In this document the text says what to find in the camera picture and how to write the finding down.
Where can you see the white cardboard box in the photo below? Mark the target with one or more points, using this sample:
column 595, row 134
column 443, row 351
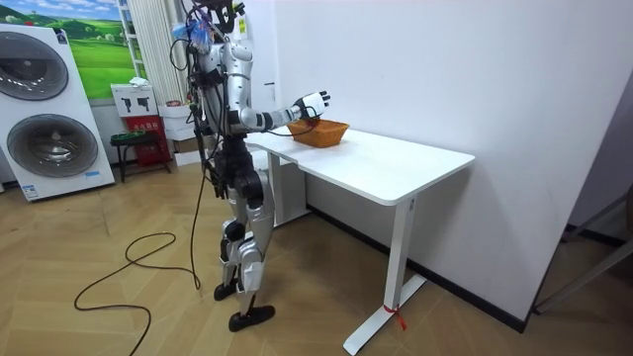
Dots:
column 133, row 100

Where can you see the green landscape wall poster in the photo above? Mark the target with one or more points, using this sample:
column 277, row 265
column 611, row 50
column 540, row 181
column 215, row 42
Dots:
column 96, row 54

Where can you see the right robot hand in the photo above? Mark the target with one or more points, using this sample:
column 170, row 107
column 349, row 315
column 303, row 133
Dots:
column 312, row 104

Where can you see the white washing machine tower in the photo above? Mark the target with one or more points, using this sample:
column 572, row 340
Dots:
column 49, row 123

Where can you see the black stool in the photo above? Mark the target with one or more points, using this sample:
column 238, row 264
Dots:
column 133, row 138

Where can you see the white curtain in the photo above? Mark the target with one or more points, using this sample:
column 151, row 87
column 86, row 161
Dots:
column 155, row 49

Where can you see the red ribbon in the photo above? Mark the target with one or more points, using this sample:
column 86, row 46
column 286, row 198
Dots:
column 397, row 316

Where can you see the robot body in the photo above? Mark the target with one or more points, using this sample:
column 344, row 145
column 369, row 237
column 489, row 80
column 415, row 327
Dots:
column 232, row 69

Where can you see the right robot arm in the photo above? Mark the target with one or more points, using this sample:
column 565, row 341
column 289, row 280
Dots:
column 252, row 118

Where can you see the robot legs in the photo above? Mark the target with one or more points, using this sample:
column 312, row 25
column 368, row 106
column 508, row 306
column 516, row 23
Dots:
column 254, row 217

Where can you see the orange wicker basket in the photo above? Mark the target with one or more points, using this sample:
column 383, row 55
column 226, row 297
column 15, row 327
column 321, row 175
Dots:
column 319, row 133

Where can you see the stacked white boxes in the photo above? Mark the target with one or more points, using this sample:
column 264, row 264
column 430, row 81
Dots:
column 179, row 128

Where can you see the white desk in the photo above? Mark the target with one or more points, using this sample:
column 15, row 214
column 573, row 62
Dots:
column 376, row 163

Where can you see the grey metal frame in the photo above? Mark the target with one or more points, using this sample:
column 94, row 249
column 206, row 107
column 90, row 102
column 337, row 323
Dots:
column 588, row 267

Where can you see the red cabinet box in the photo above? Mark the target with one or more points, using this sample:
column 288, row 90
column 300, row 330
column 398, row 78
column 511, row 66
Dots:
column 148, row 141

